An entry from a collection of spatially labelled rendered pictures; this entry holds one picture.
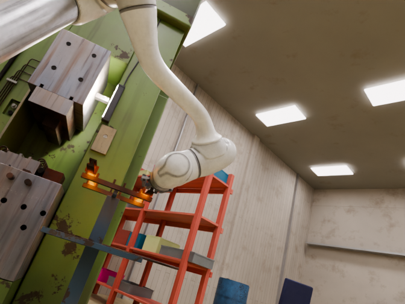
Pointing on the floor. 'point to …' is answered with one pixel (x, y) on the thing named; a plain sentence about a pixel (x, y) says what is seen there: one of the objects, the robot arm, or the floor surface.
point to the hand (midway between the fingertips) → (150, 189)
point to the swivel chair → (295, 292)
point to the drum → (231, 292)
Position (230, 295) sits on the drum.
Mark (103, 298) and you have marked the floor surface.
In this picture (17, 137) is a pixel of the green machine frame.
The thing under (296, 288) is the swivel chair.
